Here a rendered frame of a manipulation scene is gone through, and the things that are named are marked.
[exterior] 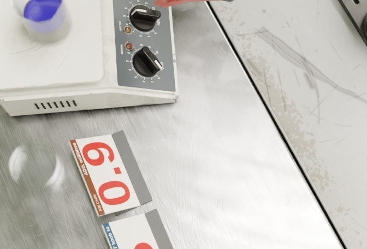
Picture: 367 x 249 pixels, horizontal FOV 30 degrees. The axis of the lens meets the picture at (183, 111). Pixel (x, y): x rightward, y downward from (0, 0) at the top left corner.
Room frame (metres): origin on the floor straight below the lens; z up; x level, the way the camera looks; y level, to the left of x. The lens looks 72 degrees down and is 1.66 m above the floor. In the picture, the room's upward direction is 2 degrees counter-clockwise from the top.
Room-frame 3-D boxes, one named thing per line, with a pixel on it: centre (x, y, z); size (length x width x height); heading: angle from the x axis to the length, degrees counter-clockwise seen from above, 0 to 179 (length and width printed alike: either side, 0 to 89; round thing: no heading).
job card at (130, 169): (0.18, 0.08, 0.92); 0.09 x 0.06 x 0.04; 21
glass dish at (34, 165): (0.19, 0.17, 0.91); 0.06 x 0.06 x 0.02
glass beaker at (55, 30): (0.32, 0.14, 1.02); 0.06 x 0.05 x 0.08; 19
